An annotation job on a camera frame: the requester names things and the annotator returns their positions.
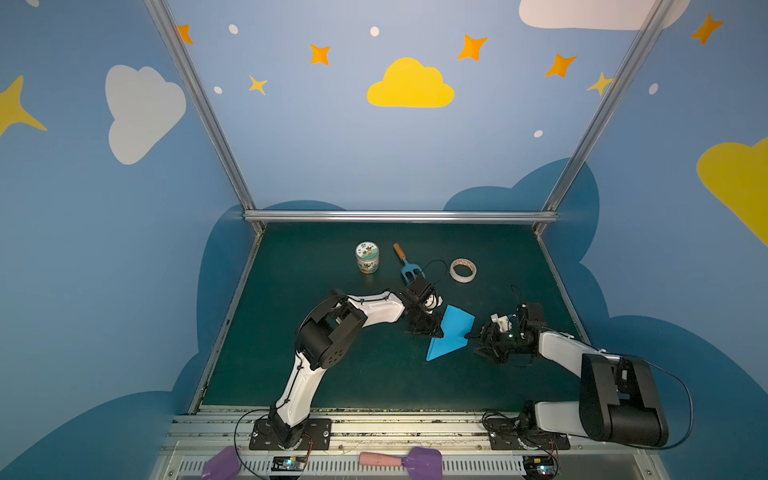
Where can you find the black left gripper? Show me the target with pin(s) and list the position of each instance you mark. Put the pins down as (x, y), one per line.
(425, 318)

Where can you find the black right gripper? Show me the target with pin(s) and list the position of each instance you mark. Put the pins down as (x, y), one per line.
(493, 342)

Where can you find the cyan paper sheet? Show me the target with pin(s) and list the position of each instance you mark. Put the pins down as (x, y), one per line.
(456, 324)

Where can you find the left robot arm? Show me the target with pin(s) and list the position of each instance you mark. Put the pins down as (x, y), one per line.
(327, 333)

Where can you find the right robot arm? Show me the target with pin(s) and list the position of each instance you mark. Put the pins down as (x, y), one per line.
(618, 398)

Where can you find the white double-sided tape roll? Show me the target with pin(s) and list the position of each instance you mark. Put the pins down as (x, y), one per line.
(463, 270)

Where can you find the small patterned jar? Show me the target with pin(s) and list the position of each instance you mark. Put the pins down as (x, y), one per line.
(367, 257)

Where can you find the right green circuit board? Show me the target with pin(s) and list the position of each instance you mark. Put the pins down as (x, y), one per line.
(539, 467)

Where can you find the green circuit board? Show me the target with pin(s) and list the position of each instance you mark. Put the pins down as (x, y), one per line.
(284, 464)
(539, 467)

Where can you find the left green circuit board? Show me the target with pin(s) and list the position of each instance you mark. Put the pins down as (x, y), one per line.
(284, 464)

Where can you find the purple scoop left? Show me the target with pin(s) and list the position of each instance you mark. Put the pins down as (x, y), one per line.
(223, 466)

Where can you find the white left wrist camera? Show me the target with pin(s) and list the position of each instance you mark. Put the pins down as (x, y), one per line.
(432, 302)

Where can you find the blue garden fork wooden handle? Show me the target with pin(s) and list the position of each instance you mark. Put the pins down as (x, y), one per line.
(409, 271)

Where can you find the right side floor rail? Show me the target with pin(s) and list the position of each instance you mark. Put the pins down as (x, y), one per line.
(564, 294)

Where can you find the floor rail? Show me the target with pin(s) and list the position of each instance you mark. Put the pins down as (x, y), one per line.
(564, 294)
(217, 348)

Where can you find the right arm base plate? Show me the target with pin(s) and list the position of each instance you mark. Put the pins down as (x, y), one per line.
(504, 438)

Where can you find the front aluminium rail base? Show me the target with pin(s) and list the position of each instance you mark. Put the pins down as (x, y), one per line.
(458, 435)

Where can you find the purple shovel pink handle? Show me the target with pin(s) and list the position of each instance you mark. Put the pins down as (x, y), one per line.
(420, 463)

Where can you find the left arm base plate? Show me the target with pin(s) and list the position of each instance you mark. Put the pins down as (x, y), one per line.
(315, 433)

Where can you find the aluminium back frame rail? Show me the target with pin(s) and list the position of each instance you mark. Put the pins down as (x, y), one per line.
(445, 217)

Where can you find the left side floor rail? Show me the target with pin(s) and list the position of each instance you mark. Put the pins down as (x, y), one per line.
(217, 348)

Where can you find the aluminium left corner post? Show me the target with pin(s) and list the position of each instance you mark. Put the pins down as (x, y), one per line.
(165, 23)

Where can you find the aluminium corner post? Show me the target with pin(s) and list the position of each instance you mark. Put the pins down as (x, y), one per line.
(165, 23)
(639, 50)

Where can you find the aluminium right corner post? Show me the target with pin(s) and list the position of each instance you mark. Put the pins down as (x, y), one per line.
(639, 50)

